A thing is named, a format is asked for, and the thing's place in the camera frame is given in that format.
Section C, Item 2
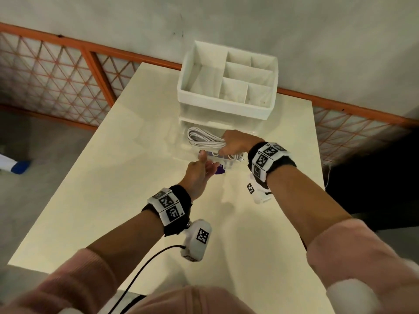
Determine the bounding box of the right marker wrist band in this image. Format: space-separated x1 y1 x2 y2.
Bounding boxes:
247 142 297 191

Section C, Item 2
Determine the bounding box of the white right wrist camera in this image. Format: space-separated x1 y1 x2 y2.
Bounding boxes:
246 173 272 205

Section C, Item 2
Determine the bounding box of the person's left hand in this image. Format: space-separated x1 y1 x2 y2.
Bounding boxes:
178 150 220 202

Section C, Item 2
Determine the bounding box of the black camera cable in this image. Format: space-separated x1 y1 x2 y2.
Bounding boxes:
107 245 186 314

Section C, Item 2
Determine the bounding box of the clear plastic drawer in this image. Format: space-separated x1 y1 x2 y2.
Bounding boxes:
168 118 256 171

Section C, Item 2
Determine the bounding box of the white compartment organizer box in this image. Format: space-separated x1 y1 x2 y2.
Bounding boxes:
177 40 279 129

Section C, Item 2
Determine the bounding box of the left marker wrist band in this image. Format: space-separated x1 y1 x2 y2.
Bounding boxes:
142 184 193 238

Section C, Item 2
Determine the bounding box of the person's right hand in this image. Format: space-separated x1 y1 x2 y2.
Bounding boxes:
219 130 265 157

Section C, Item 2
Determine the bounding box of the blue and white object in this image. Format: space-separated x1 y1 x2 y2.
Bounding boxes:
0 154 32 175

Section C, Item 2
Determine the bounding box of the person's left forearm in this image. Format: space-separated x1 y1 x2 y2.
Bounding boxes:
86 209 165 289

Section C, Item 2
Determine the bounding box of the person's right forearm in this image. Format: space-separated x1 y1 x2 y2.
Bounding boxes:
266 165 353 249

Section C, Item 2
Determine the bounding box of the orange mesh fence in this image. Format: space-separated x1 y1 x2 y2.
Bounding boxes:
0 22 419 164

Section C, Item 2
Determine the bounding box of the marker wrist band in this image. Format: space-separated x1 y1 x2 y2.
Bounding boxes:
142 184 193 238
247 142 297 191

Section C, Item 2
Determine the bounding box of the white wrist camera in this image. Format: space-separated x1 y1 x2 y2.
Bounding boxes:
180 219 213 263
246 173 272 205

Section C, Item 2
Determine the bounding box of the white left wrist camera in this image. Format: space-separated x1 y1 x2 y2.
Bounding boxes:
180 219 213 263

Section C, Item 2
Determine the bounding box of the white cable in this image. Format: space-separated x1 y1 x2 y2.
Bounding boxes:
187 127 244 161

